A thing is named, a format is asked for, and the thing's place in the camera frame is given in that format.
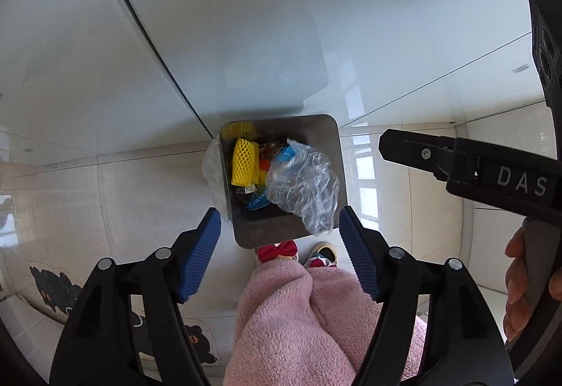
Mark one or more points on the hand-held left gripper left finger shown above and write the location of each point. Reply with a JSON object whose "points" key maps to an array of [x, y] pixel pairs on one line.
{"points": [[200, 258]]}

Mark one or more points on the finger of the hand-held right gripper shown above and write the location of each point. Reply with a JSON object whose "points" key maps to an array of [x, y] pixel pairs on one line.
{"points": [[408, 148]]}

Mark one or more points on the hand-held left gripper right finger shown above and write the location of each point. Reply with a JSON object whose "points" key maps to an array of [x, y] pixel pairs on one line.
{"points": [[360, 258]]}

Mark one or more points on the square metal bin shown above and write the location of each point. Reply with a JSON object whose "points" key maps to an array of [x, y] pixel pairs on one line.
{"points": [[281, 232]]}

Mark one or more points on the clear plastic bag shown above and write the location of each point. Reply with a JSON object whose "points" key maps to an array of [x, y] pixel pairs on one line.
{"points": [[303, 188]]}

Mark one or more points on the yellow foam fruit net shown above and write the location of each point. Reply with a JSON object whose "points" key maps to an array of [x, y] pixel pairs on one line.
{"points": [[245, 162]]}

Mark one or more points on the person's right hand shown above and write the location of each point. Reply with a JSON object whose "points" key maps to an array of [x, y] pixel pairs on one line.
{"points": [[516, 289]]}

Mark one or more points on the slipper with red bow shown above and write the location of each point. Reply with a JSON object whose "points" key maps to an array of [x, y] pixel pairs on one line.
{"points": [[276, 252], [322, 256]]}

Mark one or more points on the clear bin liner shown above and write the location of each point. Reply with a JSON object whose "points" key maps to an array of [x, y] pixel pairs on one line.
{"points": [[215, 175]]}

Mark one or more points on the pink fleece pants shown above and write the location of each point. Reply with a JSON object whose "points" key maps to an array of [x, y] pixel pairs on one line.
{"points": [[285, 324]]}

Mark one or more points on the black bear floor mat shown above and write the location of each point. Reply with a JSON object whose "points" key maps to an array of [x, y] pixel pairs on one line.
{"points": [[52, 289]]}

